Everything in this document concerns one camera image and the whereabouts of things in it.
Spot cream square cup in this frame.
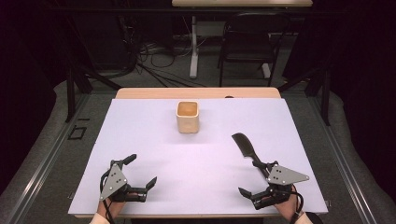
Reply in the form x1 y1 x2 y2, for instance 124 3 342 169
176 100 200 134

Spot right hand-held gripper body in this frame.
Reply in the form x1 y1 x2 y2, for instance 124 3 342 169
251 161 310 210

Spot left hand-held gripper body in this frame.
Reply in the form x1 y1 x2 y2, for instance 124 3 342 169
99 160 148 203

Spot bundle of black floor cables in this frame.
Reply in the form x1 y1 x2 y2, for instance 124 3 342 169
124 18 207 89

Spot black metal stand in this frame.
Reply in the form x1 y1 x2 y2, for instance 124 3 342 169
64 58 123 123
276 66 332 127

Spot black curtain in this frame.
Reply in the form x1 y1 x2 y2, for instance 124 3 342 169
283 0 396 202
0 0 68 195

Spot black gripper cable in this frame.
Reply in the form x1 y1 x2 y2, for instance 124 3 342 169
98 174 117 224
290 184 305 224

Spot white table sheet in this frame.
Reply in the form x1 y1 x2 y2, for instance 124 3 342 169
67 98 329 217

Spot person's right hand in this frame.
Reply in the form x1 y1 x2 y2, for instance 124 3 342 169
274 186 303 223

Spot black chair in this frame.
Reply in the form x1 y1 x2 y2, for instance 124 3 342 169
217 12 292 89

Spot white desk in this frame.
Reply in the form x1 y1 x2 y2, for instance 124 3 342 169
171 0 314 79

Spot black knife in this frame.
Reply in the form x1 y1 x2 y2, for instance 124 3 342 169
231 133 265 172

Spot metal floor rail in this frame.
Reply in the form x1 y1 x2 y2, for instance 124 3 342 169
306 92 379 224
8 92 92 224

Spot person's left hand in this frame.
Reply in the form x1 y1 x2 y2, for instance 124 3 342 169
96 192 141 219

